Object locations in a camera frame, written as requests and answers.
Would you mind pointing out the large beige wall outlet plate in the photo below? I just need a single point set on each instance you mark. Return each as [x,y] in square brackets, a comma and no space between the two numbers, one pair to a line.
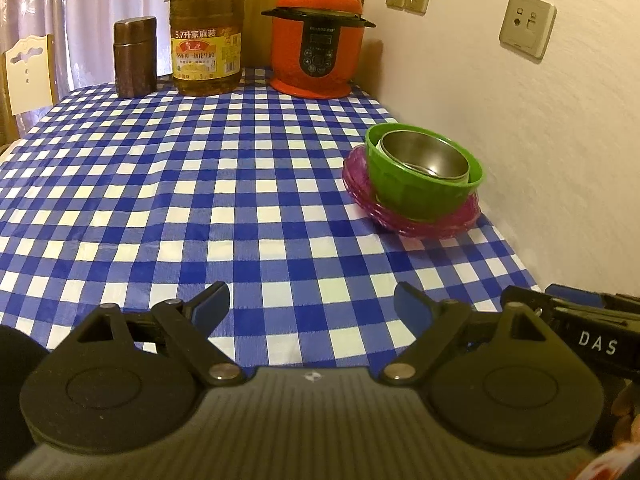
[527,25]

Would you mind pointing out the cream wooden chair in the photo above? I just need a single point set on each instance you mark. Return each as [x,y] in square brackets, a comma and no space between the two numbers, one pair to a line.
[30,80]

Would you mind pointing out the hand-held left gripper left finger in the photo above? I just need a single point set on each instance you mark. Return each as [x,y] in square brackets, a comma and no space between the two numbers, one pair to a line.
[210,307]

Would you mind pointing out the dark round object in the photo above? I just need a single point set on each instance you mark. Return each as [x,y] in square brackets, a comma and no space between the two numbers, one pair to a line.
[17,390]

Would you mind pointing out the large cooking oil bottle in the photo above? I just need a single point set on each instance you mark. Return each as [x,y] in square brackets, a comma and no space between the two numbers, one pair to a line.
[207,35]

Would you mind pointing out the large purple transparent plate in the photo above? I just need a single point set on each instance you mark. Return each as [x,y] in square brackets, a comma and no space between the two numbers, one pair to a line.
[400,225]

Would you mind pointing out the brown cylindrical canister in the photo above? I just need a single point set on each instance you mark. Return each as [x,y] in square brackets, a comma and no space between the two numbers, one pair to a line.
[135,60]

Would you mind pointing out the red white patterned cloth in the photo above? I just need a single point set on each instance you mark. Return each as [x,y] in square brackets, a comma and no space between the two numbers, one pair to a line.
[612,462]

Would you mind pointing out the red electric pressure cooker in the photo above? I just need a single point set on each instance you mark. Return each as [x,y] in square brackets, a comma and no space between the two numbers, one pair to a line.
[317,40]

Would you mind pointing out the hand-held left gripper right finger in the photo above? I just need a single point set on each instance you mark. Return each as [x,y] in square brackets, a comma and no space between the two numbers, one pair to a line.
[412,307]

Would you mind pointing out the green plastic bowl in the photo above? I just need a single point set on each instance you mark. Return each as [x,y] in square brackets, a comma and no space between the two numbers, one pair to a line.
[415,192]

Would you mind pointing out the sheer pale curtain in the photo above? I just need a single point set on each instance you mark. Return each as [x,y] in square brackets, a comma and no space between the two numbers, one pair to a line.
[90,15]

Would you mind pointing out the stainless steel bowl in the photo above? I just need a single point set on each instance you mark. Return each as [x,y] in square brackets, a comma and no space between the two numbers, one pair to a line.
[430,152]

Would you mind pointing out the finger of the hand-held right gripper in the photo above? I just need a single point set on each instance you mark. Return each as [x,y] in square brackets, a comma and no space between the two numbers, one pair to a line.
[575,296]
[525,297]

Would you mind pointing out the medium purple transparent plate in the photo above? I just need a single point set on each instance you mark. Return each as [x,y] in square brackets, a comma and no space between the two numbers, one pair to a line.
[356,172]

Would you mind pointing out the blue white checked tablecloth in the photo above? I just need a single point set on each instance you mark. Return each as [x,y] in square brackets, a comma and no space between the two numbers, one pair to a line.
[200,185]

